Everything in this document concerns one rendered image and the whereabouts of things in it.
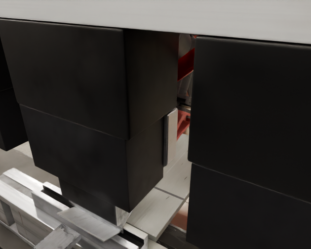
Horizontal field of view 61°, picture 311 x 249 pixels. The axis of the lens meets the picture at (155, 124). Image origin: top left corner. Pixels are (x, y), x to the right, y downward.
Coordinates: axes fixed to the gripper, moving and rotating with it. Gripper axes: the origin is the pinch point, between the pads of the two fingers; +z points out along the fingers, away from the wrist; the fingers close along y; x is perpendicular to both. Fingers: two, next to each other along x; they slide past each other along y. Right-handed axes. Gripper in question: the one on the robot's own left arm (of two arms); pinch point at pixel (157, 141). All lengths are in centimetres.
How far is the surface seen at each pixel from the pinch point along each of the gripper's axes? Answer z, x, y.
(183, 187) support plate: 5.3, -3.7, 8.6
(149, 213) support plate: 9.0, -10.2, 7.0
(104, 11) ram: -10.3, -30.9, 9.0
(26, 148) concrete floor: 56, 116, -183
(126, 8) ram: -10.6, -31.0, 10.8
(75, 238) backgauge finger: 12.9, -18.0, 1.5
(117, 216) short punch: 8.4, -16.7, 5.8
